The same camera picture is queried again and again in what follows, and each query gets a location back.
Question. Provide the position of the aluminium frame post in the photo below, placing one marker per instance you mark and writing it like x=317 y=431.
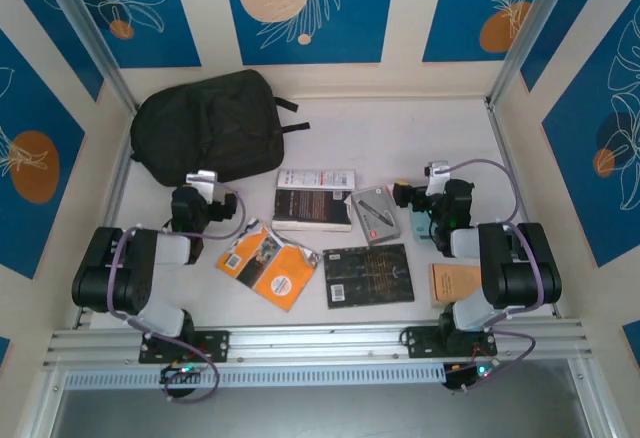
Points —
x=90 y=33
x=528 y=33

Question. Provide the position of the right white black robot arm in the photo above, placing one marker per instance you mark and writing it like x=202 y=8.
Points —
x=520 y=278

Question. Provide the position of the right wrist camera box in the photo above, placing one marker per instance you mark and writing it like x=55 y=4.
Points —
x=437 y=170

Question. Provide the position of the black paperback gold print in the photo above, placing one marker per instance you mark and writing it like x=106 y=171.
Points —
x=370 y=278

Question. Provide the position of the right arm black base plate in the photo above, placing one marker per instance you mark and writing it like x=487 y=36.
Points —
x=420 y=343

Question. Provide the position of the aluminium mounting rail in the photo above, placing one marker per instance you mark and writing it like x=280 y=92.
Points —
x=320 y=343

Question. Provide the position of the orange paperback book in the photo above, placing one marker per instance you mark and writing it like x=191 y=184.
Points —
x=280 y=273

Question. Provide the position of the tan paperback book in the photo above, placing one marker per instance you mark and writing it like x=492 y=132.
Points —
x=450 y=283

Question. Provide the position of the thick dark cover book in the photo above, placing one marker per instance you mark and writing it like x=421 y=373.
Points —
x=310 y=208

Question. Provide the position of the grey pen box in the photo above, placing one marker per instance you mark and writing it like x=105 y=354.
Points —
x=375 y=218

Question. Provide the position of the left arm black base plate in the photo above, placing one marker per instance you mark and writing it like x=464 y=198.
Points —
x=215 y=345

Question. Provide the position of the black backpack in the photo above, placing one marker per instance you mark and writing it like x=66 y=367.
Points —
x=210 y=123

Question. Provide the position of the light teal small case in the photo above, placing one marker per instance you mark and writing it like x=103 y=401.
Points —
x=419 y=228

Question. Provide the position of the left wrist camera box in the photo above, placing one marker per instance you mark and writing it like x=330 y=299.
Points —
x=202 y=180

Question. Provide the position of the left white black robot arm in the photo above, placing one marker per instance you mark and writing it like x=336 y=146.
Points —
x=125 y=283

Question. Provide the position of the aluminium side rail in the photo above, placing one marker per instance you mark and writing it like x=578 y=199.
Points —
x=116 y=193
x=506 y=153

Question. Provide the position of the white booklet red print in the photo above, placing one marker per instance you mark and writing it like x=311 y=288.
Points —
x=315 y=178

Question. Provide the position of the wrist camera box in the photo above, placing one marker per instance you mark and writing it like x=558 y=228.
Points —
x=202 y=180
x=437 y=170

